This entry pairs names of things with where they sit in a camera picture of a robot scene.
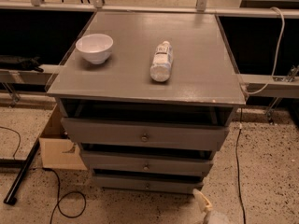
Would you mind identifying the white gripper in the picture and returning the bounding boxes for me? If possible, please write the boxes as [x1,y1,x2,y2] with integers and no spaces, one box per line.
[192,189,231,224]

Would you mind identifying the grey bottom drawer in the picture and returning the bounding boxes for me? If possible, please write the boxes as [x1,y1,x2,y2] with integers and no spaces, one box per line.
[93,175,204,194]

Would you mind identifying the grey drawer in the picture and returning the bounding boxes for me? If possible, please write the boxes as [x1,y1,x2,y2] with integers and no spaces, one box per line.
[62,118,229,150]
[81,151,213,176]
[93,175,204,194]

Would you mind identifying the grey top drawer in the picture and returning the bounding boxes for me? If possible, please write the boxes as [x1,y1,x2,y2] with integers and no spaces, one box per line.
[62,118,229,150]

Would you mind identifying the grey middle drawer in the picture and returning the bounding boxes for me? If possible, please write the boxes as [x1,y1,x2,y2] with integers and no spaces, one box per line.
[81,151,213,176]

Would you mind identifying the grey drawer cabinet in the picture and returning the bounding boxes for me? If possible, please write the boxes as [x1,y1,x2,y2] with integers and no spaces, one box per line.
[48,12,245,183]

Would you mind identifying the clear plastic bottle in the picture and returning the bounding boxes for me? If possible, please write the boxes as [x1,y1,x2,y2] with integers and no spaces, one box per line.
[149,41,173,82]

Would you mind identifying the cardboard box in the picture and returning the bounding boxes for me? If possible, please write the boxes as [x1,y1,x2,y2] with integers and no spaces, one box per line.
[38,106,86,170]

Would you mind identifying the white ceramic bowl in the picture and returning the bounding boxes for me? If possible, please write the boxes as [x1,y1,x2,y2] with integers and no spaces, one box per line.
[76,34,114,64]

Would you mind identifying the black metal bar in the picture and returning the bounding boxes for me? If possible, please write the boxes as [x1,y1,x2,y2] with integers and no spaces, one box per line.
[1,140,40,205]

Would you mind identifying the black floor cable right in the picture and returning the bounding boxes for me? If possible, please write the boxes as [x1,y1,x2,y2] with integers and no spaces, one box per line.
[235,107,247,224]

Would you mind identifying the black floor cable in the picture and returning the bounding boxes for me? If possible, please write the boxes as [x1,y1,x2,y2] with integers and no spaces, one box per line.
[0,125,87,224]
[235,107,247,224]

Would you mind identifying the metal rail frame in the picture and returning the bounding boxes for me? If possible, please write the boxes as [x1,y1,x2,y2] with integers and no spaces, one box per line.
[1,0,299,109]

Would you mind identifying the black floor cable left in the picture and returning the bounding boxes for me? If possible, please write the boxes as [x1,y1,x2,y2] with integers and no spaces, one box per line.
[0,125,87,224]

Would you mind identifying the white cable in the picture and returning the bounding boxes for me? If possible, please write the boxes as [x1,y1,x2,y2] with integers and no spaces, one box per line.
[240,7,286,96]

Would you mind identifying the black cloth on rail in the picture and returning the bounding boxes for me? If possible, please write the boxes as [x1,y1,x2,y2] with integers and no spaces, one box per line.
[0,55,44,73]

